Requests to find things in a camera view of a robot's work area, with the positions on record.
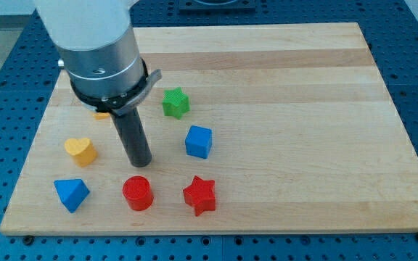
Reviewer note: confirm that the yellow heart block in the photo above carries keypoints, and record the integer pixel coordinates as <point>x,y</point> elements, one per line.
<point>81,150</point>

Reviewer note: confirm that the red cylinder block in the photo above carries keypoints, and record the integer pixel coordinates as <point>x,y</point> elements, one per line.
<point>138,193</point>

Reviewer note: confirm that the wooden board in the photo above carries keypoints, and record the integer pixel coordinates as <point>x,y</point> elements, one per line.
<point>306,139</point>

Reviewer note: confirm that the green star block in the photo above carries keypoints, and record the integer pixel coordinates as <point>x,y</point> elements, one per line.
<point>175,103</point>

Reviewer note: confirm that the small yellow block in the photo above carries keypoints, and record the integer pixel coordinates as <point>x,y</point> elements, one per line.
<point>100,115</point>

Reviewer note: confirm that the blue cube block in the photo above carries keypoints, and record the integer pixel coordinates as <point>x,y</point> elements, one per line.
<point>198,141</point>

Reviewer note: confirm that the blue triangular prism block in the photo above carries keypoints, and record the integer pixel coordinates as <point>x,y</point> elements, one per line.
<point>71,192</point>

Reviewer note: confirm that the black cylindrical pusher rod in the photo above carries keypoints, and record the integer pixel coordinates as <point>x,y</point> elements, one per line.
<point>133,138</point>

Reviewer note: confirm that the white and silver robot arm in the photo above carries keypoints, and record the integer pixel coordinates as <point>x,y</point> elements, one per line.
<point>98,48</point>

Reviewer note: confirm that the red star block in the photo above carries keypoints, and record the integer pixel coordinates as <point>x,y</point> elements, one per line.
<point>200,195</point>

